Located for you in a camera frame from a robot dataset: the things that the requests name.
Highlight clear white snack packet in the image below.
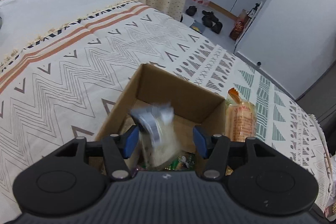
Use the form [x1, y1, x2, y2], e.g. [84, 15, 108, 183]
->
[130, 103, 182, 170]

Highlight red oil bottle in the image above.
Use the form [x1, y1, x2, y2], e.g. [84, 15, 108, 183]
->
[229, 18, 245, 41]

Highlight patterned bed blanket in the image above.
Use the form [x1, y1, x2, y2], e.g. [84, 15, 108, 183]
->
[1, 0, 332, 223]

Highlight open cardboard box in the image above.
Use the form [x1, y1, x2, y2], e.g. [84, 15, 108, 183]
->
[96, 64, 226, 170]

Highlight orange biscuit packet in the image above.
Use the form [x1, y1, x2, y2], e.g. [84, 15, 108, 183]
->
[224, 88, 257, 142]

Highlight green pastry packet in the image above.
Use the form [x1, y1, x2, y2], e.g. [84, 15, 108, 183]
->
[165, 155, 195, 171]

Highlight black slippers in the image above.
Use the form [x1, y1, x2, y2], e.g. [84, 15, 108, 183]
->
[186, 6, 223, 34]

